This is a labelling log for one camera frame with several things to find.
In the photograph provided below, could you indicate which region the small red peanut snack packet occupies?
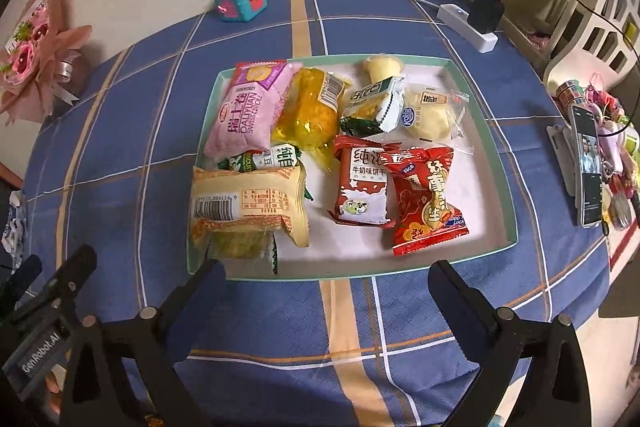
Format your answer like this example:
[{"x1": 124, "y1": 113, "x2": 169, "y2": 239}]
[{"x1": 381, "y1": 146, "x2": 469, "y2": 257}]

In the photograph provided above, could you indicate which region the blue plaid tablecloth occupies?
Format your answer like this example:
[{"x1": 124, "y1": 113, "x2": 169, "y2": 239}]
[{"x1": 24, "y1": 0, "x2": 610, "y2": 426}]

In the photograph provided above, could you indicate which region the red white milk biscuit packet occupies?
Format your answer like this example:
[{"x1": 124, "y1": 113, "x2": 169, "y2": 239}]
[{"x1": 329, "y1": 134, "x2": 399, "y2": 229}]

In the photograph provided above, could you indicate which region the beige cake packet with barcode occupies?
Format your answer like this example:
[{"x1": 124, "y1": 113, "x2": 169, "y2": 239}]
[{"x1": 189, "y1": 165, "x2": 309, "y2": 248}]

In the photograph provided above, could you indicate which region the colourful toy clutter pile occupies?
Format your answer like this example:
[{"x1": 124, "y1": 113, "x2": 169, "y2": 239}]
[{"x1": 554, "y1": 79, "x2": 639, "y2": 231}]

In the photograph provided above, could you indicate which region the green white corn snack packet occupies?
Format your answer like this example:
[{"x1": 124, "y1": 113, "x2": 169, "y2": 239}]
[{"x1": 340, "y1": 76, "x2": 406, "y2": 138}]

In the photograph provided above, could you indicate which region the pink flower bouquet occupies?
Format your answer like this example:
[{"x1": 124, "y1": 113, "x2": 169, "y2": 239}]
[{"x1": 1, "y1": 0, "x2": 92, "y2": 124}]

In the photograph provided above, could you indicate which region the white tray with green rim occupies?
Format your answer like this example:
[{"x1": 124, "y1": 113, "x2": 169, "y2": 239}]
[{"x1": 195, "y1": 53, "x2": 518, "y2": 282}]

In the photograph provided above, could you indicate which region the pink swiss roll packet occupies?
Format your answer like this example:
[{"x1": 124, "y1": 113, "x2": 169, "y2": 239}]
[{"x1": 204, "y1": 60, "x2": 303, "y2": 161}]

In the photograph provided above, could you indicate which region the black power adapter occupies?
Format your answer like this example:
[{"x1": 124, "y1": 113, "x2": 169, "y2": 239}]
[{"x1": 468, "y1": 0, "x2": 504, "y2": 35}]

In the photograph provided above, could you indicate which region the smartphone on white stand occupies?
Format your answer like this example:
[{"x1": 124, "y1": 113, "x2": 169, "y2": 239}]
[{"x1": 547, "y1": 104, "x2": 602, "y2": 229}]

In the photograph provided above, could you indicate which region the white power strip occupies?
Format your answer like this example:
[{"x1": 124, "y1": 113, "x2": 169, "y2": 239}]
[{"x1": 437, "y1": 3, "x2": 498, "y2": 53}]

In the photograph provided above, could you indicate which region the yellow jelly cup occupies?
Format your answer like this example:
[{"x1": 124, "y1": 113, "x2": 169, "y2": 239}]
[{"x1": 362, "y1": 54, "x2": 405, "y2": 83}]

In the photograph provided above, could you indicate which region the white shelf unit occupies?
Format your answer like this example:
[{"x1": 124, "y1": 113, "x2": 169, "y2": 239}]
[{"x1": 502, "y1": 0, "x2": 639, "y2": 92}]

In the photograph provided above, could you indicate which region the yellow transparent snack packet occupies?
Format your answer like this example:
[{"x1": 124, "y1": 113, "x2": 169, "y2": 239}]
[{"x1": 271, "y1": 67, "x2": 352, "y2": 172}]

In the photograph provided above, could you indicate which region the green clear rice cracker packet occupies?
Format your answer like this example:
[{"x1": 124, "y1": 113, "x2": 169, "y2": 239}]
[{"x1": 190, "y1": 143, "x2": 310, "y2": 272}]

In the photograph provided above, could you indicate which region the clear packet with round pastry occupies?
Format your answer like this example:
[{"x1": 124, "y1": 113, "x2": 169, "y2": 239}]
[{"x1": 399, "y1": 83, "x2": 474, "y2": 155}]

